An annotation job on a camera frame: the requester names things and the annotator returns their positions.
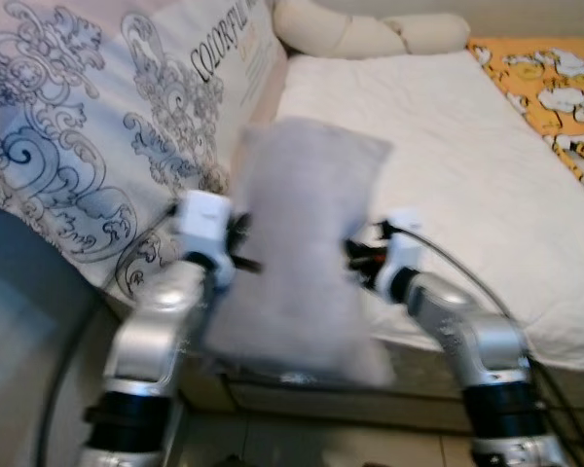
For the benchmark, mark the printed white headboard cushion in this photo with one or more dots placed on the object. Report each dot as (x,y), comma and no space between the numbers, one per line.
(78,97)

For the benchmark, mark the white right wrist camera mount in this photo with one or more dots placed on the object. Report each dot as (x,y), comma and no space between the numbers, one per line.
(404,253)

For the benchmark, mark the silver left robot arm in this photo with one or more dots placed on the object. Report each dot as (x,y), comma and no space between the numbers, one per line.
(156,331)

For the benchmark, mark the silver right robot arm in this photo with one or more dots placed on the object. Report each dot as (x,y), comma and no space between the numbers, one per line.
(467,341)

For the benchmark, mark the grey pillow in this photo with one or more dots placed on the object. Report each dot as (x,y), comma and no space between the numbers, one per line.
(302,243)

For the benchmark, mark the yellow cartoon print blanket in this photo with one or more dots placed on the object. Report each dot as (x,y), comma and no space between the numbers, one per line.
(555,88)

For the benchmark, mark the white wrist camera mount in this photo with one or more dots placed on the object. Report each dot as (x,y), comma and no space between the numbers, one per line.
(204,219)
(404,253)

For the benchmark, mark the white quilted mattress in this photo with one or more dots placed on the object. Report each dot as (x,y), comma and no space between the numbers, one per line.
(467,195)

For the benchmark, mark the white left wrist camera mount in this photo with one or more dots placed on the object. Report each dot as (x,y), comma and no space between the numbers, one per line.
(204,219)

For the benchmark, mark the cream bolster pillow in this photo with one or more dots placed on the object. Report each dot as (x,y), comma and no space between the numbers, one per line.
(341,34)

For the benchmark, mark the grey bed base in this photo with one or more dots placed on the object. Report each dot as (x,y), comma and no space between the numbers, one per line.
(419,384)

